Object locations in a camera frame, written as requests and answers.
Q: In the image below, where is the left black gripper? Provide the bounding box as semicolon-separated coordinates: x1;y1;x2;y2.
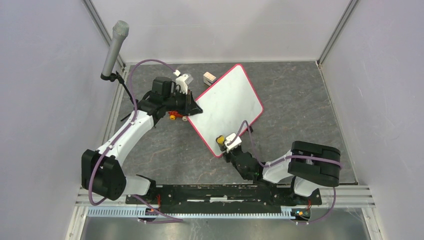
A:
164;89;202;118

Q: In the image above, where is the pink framed whiteboard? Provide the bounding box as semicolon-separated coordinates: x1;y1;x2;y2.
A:
187;63;264;158

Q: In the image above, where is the yellow bone-shaped eraser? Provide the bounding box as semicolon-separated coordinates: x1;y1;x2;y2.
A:
215;135;226;146

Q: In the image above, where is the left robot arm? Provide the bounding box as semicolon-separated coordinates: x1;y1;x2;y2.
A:
81;73;203;204

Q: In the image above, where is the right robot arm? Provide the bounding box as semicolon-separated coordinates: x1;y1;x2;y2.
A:
218;141;342;204

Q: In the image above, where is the red toy block car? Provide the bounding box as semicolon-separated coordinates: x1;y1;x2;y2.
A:
168;111;188;122

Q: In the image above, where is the red toy block boat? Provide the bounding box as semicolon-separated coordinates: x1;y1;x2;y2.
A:
203;72;217;87

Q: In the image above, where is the grey microphone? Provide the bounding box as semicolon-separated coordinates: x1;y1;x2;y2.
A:
100;20;130;81

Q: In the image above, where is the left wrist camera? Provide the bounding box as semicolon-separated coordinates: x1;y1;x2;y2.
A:
173;70;194;95

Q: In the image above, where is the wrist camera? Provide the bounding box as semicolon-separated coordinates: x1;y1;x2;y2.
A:
173;70;194;95
224;132;242;153

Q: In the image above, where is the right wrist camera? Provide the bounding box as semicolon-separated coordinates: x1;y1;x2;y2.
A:
224;132;242;153

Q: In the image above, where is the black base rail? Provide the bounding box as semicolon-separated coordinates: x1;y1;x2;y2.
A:
142;183;322;217

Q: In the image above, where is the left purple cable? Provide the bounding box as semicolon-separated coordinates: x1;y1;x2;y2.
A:
89;59;183;223

